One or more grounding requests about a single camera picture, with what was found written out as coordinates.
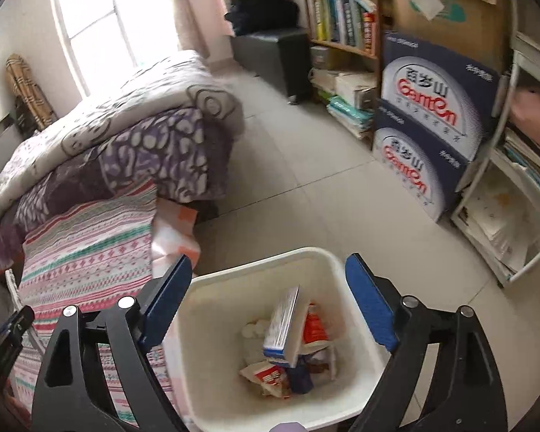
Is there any purple spotted blanket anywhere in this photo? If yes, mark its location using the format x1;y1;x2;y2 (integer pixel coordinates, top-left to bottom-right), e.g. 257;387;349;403
0;108;235;275

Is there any pile of white papers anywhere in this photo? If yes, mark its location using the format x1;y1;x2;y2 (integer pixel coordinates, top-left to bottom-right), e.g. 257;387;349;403
459;180;540;280

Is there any row of colourful books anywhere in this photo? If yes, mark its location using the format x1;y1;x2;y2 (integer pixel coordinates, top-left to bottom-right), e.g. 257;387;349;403
306;0;379;52

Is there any blue printed water carton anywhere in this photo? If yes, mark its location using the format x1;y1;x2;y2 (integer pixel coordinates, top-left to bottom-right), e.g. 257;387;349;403
380;31;505;163
371;99;471;223

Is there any plaid folded chair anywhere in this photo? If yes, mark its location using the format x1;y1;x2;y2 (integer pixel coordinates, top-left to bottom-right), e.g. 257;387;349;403
5;53;59;129

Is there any white tissue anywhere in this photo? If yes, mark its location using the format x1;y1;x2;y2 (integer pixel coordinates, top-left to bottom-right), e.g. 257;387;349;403
242;319;273;340

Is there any pink orange checkered cloth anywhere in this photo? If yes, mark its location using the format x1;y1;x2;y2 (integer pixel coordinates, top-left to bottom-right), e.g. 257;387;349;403
150;198;203;275

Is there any wooden bookshelf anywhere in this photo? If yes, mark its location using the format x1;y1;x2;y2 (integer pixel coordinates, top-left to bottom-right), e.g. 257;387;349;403
299;0;385;145

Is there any stack of pale books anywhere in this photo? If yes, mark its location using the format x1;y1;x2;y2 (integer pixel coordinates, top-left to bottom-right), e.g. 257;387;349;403
310;67;379;140

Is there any striped patterned bed sheet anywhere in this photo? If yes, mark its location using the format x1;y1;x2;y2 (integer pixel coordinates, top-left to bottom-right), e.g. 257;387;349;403
6;184;194;432

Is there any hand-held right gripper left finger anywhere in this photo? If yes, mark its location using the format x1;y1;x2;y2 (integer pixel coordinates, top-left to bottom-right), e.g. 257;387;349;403
31;254;194;432

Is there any pale curtain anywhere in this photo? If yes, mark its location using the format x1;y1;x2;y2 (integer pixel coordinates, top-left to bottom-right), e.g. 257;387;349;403
166;0;212;61

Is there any bright window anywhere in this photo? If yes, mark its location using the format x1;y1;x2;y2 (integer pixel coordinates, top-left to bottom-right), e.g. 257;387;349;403
49;0;185;100

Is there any large brown cardboard box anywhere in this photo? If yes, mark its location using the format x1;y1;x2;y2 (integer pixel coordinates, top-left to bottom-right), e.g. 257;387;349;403
380;0;511;70

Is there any small brown box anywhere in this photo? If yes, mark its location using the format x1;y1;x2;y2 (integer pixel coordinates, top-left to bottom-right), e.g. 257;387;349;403
310;46;347;70

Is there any white plastic trash bin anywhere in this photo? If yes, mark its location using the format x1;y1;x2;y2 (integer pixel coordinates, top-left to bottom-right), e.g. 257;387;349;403
162;247;390;432

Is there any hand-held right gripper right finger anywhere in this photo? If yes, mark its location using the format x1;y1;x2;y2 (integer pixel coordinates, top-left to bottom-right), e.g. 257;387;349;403
344;253;509;432

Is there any bed with patterned bedding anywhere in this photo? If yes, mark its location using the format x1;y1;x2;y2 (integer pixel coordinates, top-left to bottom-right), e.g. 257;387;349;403
0;49;244;239

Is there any blue flat packet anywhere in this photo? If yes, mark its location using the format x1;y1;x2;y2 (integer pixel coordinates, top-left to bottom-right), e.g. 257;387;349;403
288;355;316;394

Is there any white metal rack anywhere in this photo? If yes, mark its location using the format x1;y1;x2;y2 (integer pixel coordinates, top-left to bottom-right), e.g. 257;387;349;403
450;0;540;286

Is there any black ottoman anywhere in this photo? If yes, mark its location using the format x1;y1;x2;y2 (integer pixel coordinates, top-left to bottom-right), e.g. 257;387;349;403
231;27;313;102

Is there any red and white packet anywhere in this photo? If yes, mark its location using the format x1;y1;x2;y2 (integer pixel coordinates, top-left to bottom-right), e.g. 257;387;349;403
239;360;293;399
301;303;331;347

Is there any leaning row of thin books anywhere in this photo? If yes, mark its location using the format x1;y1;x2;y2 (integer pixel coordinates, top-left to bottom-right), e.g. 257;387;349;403
499;128;540;208

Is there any pile of dark clothes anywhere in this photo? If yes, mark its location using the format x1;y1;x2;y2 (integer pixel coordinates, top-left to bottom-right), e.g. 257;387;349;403
225;0;300;37

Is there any blue and white box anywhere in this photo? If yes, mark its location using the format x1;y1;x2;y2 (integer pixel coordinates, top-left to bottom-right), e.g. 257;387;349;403
263;285;311;367

